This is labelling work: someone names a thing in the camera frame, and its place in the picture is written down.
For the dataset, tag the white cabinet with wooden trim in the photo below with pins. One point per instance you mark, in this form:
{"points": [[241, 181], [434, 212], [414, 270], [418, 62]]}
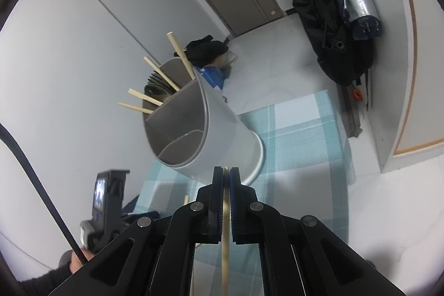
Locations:
{"points": [[412, 74]]}

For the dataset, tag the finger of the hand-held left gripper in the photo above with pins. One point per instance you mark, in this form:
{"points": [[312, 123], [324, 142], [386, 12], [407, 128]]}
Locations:
{"points": [[147, 213]]}

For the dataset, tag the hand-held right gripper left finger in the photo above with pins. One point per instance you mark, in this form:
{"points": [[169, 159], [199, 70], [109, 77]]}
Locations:
{"points": [[218, 206]]}

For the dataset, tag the teal checked table cloth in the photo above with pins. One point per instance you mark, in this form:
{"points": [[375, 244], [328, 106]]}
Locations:
{"points": [[298, 143]]}

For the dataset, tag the dark metal fork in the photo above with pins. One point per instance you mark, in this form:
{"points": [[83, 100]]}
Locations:
{"points": [[156, 86]]}

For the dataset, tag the black jacket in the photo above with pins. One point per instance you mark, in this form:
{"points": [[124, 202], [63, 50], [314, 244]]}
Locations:
{"points": [[322, 15]]}

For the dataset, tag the blue cardboard box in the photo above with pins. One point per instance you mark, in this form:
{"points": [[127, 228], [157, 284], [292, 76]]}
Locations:
{"points": [[212, 77]]}

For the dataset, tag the black clothes pile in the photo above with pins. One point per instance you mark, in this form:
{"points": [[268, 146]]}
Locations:
{"points": [[204, 49]]}

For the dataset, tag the white utensil holder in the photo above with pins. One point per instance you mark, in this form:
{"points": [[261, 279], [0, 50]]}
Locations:
{"points": [[225, 129]]}

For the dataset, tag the wooden chopstick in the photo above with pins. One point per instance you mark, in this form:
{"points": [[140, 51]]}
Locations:
{"points": [[145, 97], [161, 73], [180, 53], [225, 264], [186, 200], [135, 108]]}

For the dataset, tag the person's left hand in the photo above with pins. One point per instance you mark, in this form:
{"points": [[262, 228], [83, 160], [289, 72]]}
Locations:
{"points": [[74, 263]]}

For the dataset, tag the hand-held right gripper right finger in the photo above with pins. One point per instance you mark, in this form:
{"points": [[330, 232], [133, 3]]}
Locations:
{"points": [[234, 209]]}

